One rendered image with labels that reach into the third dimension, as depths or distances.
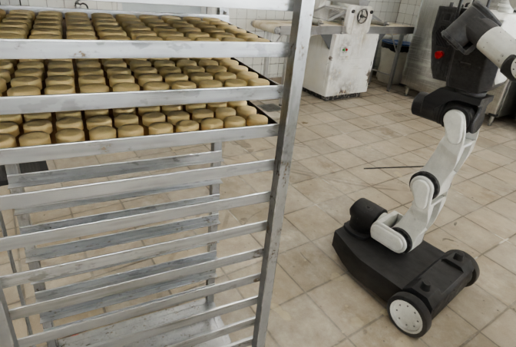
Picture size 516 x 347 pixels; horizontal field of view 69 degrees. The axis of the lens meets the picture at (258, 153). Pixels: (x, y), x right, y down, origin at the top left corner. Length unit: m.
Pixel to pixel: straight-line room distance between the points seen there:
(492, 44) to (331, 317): 1.35
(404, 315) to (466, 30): 1.26
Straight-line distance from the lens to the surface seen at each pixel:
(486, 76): 1.69
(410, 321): 2.01
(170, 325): 1.11
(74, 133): 0.79
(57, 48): 0.70
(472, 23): 1.52
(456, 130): 1.76
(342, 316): 2.01
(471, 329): 2.25
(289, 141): 0.84
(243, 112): 0.91
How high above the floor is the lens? 1.46
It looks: 26 degrees down
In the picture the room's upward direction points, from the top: 6 degrees clockwise
